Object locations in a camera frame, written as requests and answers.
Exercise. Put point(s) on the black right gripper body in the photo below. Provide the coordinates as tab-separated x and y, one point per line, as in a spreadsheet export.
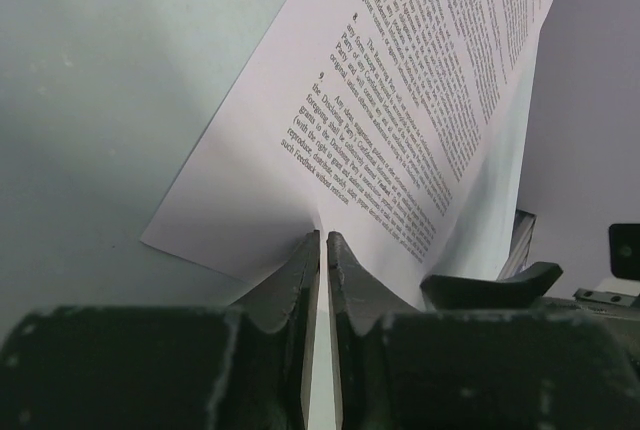
617	297

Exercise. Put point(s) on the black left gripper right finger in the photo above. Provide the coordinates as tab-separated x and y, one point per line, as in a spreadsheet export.
397	367

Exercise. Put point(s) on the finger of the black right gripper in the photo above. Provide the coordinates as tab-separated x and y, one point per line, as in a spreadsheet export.
520	291

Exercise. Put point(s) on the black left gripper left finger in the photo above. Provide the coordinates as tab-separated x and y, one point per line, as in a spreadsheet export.
245	366

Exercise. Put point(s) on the text printed paper sheet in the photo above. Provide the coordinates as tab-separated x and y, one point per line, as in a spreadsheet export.
370	118

